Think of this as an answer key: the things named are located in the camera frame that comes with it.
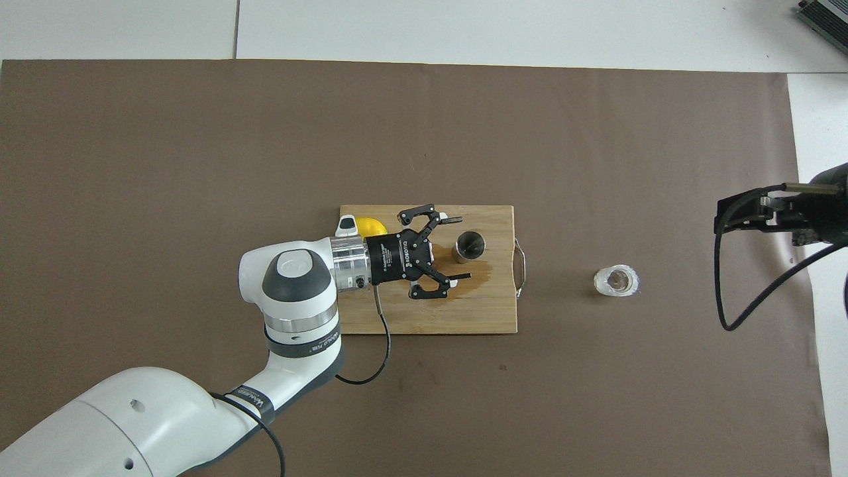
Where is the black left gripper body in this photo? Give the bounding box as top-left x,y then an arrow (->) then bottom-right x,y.
364,229 -> 435,286

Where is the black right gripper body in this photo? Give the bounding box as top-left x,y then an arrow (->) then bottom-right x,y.
795,162 -> 848,247

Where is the steel jigger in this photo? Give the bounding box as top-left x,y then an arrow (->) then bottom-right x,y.
452,230 -> 487,264

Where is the small white ribbed cup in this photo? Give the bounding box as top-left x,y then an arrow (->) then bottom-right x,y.
594,264 -> 640,297

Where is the wooden cutting board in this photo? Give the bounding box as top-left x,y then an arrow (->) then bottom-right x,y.
337,204 -> 529,335

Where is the grey ribbed metal box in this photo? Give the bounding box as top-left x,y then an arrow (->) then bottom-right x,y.
795,0 -> 848,37

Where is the brown paper table mat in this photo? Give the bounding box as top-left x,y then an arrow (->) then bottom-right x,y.
0,58 -> 832,477

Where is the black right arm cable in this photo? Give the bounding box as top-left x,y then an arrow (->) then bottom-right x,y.
712,182 -> 848,332

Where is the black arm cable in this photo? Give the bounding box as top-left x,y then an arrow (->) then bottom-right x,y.
712,182 -> 848,332
335,285 -> 393,385

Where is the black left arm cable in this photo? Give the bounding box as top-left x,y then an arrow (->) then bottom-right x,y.
335,285 -> 393,385

